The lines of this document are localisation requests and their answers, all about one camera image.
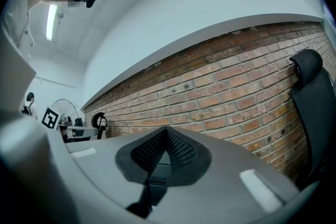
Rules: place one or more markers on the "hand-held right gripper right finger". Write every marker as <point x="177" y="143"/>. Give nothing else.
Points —
<point x="231" y="181"/>

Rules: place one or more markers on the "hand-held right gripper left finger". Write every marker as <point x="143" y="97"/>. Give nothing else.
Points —
<point x="99" y="165"/>

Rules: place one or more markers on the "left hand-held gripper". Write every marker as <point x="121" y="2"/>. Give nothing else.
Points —
<point x="50" y="118"/>

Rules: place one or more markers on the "long ceiling light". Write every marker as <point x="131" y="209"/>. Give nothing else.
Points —
<point x="51" y="22"/>

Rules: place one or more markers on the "round ceiling sensor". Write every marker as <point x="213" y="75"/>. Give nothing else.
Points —
<point x="61" y="15"/>

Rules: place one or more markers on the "black office chair with plant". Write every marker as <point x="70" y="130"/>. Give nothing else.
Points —
<point x="315" y="118"/>

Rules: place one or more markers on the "person's torso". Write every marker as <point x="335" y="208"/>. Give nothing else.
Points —
<point x="13" y="15"/>

